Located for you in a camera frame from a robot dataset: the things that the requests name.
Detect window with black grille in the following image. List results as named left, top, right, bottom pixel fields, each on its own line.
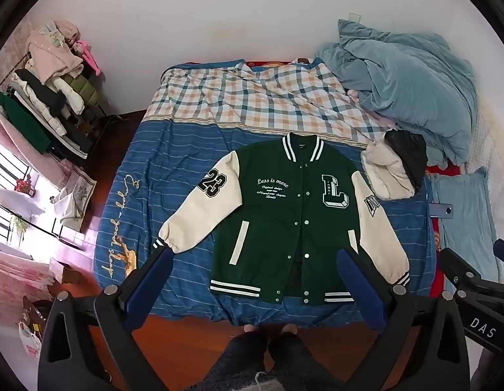
left=0, top=138, right=53, bottom=262

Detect olive puffer jacket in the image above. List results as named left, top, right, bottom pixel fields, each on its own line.
left=69, top=74, right=103, bottom=107

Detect green varsity jacket cream sleeves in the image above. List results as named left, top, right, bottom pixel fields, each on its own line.
left=152, top=134, right=411, bottom=305

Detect person's legs in grey pants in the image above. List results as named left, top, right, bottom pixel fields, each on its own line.
left=186, top=323, right=331, bottom=391

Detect bright pink garment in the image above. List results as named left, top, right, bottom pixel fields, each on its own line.
left=72, top=40, right=103, bottom=77

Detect dark green folded garment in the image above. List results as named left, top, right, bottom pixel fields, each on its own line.
left=0, top=93, right=52, bottom=156

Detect cream puffer jacket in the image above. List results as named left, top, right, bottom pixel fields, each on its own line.
left=44, top=77, right=85, bottom=115

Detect black metal clothes rack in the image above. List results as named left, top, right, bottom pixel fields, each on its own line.
left=0, top=47, right=116, bottom=166

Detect white plastic bag red print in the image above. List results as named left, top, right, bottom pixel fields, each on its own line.
left=18, top=321, right=44, bottom=376

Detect blue striped bedsheet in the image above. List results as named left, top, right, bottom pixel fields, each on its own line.
left=94, top=116, right=437, bottom=327

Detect beige pink padded jacket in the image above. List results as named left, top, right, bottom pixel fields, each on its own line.
left=25, top=20, right=84, bottom=83

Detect smartphone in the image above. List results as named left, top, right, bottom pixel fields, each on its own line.
left=428, top=203, right=455, bottom=221

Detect blue-grey duvet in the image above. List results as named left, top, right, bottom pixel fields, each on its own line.
left=314, top=18, right=479, bottom=168

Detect black folded garment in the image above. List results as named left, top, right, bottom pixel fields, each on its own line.
left=14, top=68, right=67, bottom=117

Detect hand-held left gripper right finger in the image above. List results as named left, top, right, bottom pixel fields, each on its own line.
left=337, top=248, right=471, bottom=391

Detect checked blanket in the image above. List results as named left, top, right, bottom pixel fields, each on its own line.
left=148, top=60, right=384, bottom=150

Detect black garment cream fleece lining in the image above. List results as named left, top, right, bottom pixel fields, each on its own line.
left=360, top=130, right=429, bottom=201

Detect light blue pillow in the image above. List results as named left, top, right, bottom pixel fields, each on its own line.
left=430, top=166, right=502, bottom=288

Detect red flowers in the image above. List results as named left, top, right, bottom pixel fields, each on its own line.
left=15, top=174, right=36, bottom=197

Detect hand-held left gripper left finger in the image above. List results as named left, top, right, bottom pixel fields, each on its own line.
left=38, top=248, right=174, bottom=391

